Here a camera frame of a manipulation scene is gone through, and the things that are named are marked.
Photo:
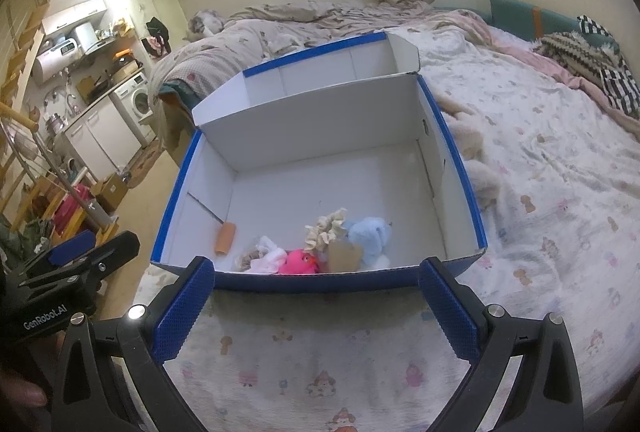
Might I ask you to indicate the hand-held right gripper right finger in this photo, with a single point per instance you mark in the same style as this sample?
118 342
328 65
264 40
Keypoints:
450 312

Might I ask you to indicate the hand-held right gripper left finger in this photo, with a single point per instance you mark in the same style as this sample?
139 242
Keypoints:
185 312

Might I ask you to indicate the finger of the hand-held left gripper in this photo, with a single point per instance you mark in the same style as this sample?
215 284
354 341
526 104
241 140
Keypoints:
110 257
70 249

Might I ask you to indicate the orange foam roll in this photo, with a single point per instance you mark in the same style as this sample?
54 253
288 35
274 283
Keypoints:
225 238

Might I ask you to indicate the white fluffy plush item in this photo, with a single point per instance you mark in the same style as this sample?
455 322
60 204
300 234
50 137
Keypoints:
269 254

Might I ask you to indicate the light blue plush toy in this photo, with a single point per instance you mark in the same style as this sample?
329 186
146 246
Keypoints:
367 237

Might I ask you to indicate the pink plush toy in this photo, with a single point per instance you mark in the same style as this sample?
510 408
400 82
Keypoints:
298 263

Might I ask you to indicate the blue and white cardboard box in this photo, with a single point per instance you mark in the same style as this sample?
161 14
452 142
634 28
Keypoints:
320 282

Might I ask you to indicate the person's left hand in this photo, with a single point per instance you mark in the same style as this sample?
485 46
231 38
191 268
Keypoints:
25 392

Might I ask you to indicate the red bag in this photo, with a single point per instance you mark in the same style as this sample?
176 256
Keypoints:
70 209

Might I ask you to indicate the cardboard boxes on floor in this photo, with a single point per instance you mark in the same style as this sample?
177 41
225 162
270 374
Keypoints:
111 193

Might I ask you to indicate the small beige brown scrunchie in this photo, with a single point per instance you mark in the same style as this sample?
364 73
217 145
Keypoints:
246 259

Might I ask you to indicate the small patterned rug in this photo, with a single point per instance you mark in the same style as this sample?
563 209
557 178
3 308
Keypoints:
142 167

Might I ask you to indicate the white kitchen base cabinet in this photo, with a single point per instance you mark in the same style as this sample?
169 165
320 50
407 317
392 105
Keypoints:
105 137

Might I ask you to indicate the wooden railing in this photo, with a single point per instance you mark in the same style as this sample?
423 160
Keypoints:
22 119

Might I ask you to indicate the white washing machine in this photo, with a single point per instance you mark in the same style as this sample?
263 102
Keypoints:
135 104

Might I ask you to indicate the beige fluffy cloth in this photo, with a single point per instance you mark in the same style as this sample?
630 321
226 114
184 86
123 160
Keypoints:
475 147

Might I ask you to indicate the white water heater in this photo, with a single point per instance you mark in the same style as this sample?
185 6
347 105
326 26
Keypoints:
55 59

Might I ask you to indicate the black hanging clothing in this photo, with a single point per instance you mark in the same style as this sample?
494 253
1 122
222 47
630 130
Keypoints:
157 37

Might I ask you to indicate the beige patterned quilt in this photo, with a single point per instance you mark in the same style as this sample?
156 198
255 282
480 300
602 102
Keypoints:
240 47

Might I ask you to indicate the grey stuffed toy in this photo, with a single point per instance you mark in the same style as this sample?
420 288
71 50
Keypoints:
205 24

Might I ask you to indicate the pink blanket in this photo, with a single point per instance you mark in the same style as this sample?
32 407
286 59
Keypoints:
500 47

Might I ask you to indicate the striped knit blanket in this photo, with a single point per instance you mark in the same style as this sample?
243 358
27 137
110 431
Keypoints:
590 57

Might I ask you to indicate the teal headboard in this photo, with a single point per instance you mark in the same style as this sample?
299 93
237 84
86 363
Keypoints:
510 14

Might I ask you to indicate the white wall cabinet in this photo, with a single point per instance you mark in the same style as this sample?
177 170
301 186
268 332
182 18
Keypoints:
75 14

